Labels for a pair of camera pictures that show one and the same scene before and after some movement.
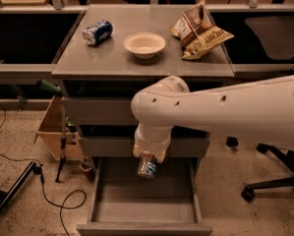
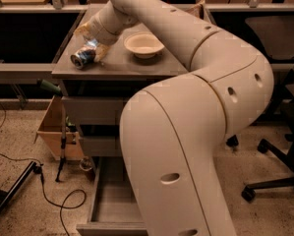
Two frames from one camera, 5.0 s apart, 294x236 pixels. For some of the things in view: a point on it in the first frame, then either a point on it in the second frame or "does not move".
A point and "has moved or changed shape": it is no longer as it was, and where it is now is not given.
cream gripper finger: [159, 154] -> [100, 52]
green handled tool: [50, 87] does not move
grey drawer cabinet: [111, 52] does not move
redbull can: [147, 166] has moved or changed shape
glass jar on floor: [86, 164] does not move
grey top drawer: [99, 110] does not move
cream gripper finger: [137, 150] -> [83, 30]
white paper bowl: [145, 44] does not move
